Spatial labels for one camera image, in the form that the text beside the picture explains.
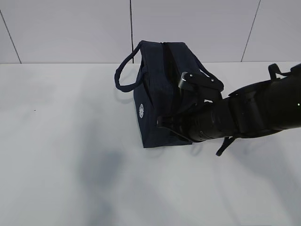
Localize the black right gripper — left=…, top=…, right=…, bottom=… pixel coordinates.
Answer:
left=157, top=113, right=195, bottom=143

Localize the dark navy lunch bag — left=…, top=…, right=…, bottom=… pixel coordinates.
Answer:
left=114, top=40, right=221, bottom=148

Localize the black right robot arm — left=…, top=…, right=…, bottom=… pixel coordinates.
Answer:
left=157, top=64, right=301, bottom=156

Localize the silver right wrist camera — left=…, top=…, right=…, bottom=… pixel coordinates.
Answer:
left=178, top=72, right=224, bottom=92

